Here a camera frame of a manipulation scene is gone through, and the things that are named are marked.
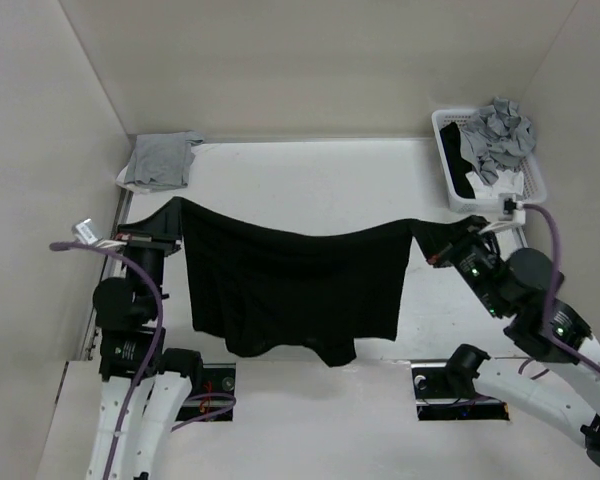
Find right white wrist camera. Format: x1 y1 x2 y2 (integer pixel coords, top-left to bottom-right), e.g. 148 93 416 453
480 193 526 235

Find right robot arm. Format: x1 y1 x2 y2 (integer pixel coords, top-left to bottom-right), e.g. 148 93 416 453
413 216 600 468

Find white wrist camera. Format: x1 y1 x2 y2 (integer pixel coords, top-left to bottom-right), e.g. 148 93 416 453
71 218 123 249
480 193 526 235

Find right metal table rail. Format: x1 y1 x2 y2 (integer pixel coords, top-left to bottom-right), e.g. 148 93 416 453
510 210 528 248

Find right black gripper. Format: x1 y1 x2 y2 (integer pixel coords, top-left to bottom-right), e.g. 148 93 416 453
407 212 507 315

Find left metal table rail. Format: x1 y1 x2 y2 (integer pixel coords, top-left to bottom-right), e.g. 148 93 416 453
77 189 134 361

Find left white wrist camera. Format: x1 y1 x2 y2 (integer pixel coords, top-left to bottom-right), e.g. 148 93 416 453
71 218 123 249

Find crumpled grey tank top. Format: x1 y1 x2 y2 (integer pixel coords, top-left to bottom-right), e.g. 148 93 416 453
459 97 536 186

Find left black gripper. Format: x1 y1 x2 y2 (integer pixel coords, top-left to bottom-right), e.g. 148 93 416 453
114 195 185 317

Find white plastic laundry basket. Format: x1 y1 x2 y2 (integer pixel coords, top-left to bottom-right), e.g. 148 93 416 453
431 107 547 213

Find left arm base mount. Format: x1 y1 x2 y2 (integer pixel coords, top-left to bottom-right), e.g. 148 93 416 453
176 363 236 423

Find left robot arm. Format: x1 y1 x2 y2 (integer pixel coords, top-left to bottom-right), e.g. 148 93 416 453
86 199 205 479

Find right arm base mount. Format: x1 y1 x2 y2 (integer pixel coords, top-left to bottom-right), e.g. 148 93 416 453
411 361 510 421

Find metal table rail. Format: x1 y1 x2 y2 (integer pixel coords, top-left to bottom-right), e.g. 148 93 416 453
510 210 528 248
77 189 134 361

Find black tank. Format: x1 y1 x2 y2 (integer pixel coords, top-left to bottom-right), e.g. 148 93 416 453
178 199 430 367
440 122 475 199

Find folded white tank top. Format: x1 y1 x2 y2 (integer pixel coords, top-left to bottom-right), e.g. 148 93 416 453
115 139 206 195

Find folded grey tank top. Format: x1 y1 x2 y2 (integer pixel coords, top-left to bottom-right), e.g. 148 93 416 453
123 130 205 189

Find white tank top in basket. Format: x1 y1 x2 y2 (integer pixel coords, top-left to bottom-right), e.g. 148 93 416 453
465 170 524 200

